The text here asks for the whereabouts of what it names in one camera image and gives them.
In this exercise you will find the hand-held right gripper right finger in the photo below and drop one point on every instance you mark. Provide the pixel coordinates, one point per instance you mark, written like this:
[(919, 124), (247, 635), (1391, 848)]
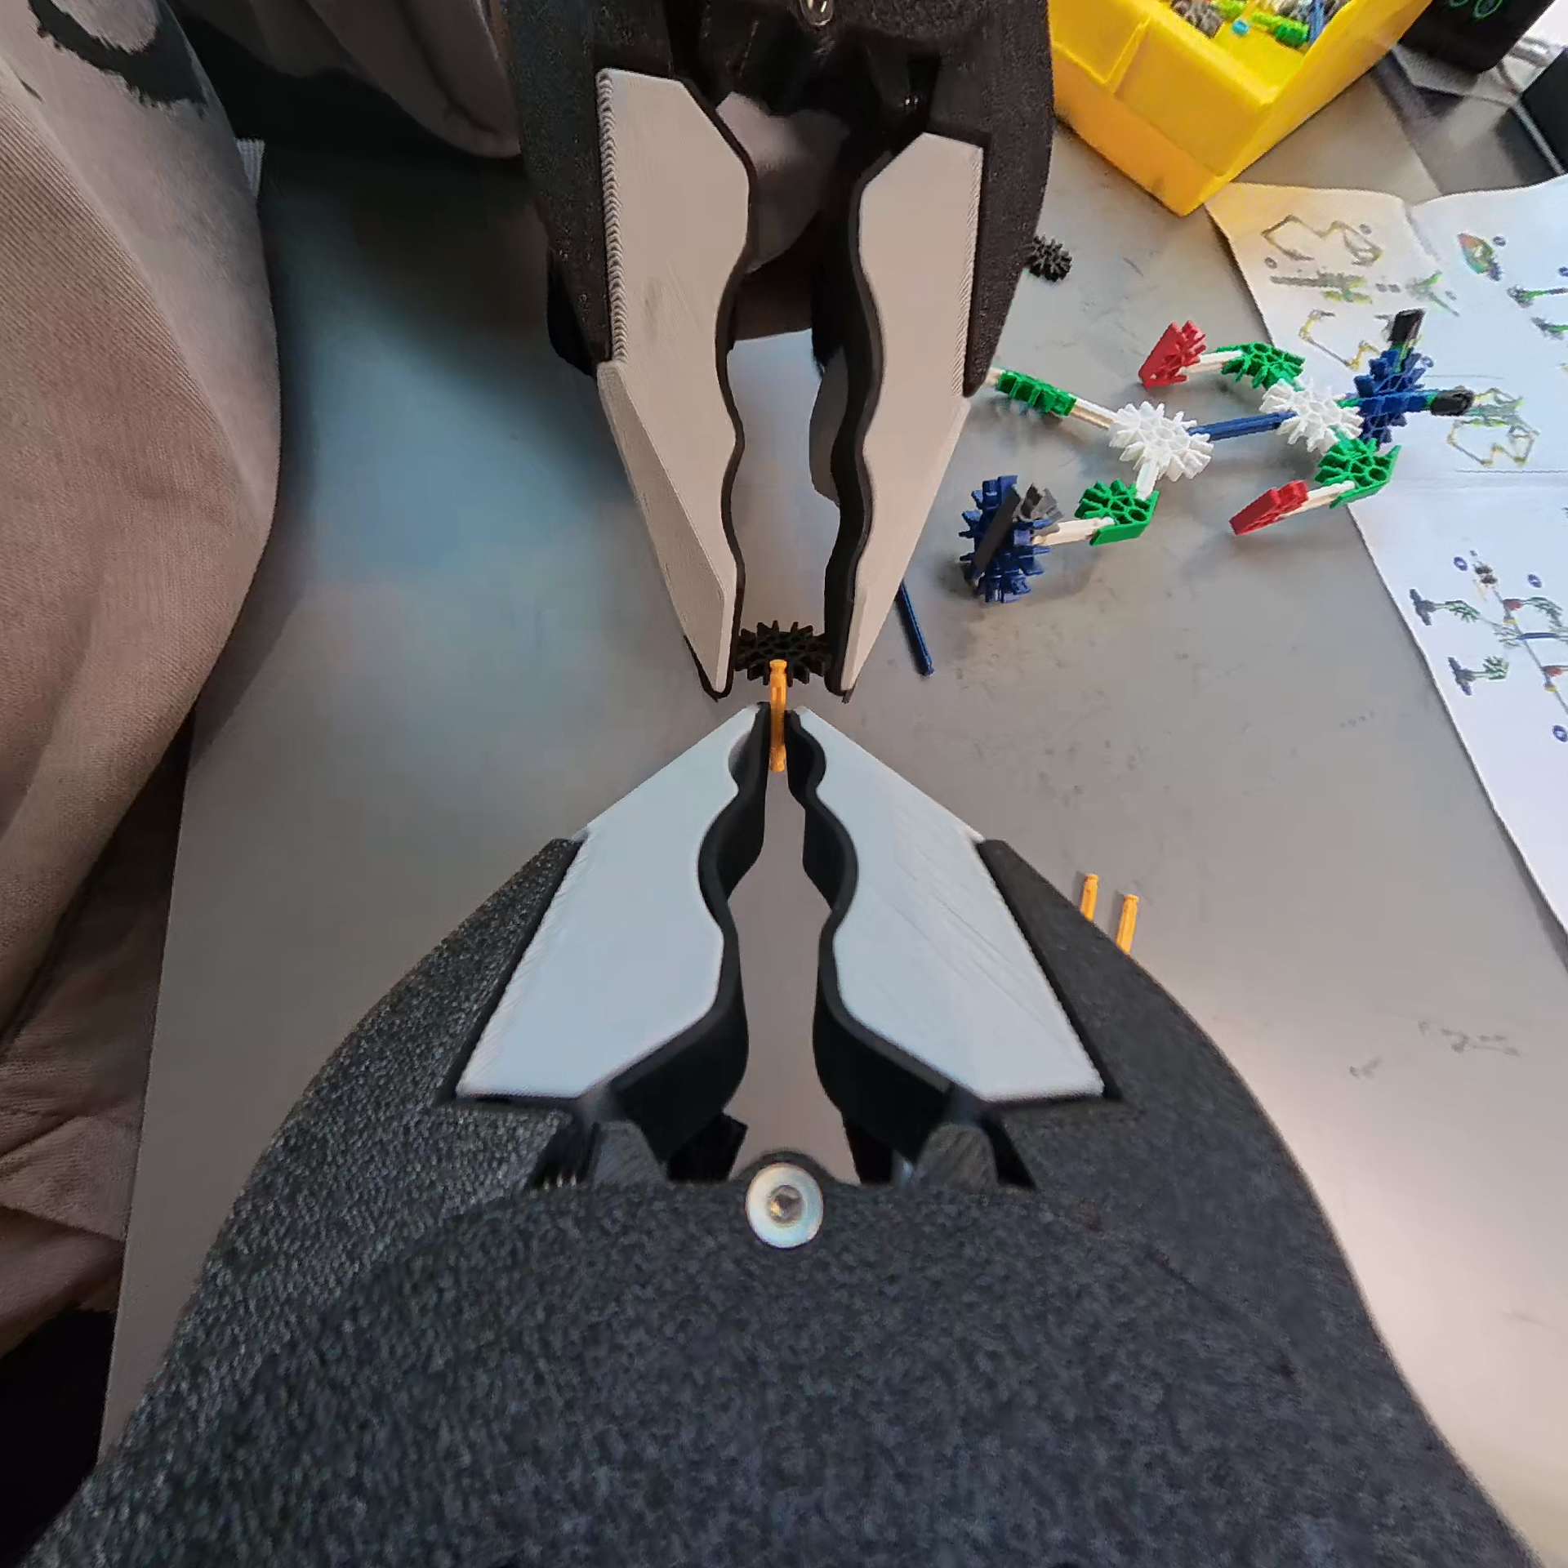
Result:
[(956, 968)]

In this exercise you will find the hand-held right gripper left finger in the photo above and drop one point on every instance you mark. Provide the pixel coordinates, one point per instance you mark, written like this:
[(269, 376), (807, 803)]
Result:
[(599, 968)]

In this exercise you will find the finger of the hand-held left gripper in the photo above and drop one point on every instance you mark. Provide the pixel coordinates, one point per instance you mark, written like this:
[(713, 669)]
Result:
[(919, 318), (669, 344)]

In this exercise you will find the multicolour toy construction model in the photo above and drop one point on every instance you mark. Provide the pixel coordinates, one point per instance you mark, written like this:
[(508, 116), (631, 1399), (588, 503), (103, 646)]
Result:
[(1158, 441)]

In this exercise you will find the small black gear connector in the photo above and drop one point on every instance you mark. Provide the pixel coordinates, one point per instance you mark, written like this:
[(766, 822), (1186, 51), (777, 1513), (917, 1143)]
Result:
[(1049, 258), (766, 650)]

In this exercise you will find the person's left forearm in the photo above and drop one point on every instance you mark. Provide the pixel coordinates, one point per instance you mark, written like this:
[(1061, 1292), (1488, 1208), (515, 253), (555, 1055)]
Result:
[(417, 73)]

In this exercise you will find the grey desk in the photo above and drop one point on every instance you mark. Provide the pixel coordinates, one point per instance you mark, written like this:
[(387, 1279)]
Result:
[(428, 613)]

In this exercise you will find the long blue toy rod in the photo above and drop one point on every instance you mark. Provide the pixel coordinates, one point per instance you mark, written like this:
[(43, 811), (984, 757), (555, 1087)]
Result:
[(913, 632)]

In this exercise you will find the yellow plastic bin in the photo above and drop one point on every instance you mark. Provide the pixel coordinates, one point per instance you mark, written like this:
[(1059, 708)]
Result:
[(1176, 111)]

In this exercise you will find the pile of toy construction pieces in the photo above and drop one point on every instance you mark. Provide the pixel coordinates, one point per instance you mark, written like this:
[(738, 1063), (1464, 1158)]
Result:
[(1249, 19)]

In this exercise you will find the folded white instruction sheet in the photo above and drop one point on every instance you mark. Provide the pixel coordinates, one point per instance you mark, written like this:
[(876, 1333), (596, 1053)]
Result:
[(1469, 514)]

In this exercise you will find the black device with green display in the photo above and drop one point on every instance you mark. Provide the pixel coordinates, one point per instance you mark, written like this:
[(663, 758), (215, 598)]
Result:
[(1469, 30)]

